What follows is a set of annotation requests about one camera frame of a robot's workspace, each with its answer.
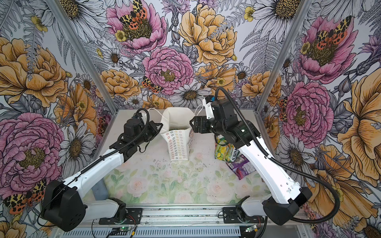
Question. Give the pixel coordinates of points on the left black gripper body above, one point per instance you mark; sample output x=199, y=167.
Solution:
x=148, y=133

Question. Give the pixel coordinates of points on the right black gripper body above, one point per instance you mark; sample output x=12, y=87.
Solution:
x=209, y=125

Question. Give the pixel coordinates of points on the white printed paper bag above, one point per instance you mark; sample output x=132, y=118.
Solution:
x=175, y=141

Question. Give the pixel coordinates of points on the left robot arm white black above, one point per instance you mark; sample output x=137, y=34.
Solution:
x=63, y=203

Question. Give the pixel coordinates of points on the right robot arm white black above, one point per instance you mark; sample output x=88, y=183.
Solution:
x=287, y=195

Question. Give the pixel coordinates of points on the yellow green Fox's candy bag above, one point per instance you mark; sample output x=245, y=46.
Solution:
x=224, y=151

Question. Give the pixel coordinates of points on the purple snack packet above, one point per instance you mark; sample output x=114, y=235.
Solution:
x=241, y=167

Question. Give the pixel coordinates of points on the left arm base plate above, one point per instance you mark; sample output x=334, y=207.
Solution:
x=128, y=216

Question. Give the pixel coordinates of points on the aluminium frame rail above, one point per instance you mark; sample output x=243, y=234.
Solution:
x=170, y=215

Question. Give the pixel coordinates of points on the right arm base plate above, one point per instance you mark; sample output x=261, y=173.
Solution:
x=234, y=215

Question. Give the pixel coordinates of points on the white vented cable duct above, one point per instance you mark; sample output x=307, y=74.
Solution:
x=156, y=232

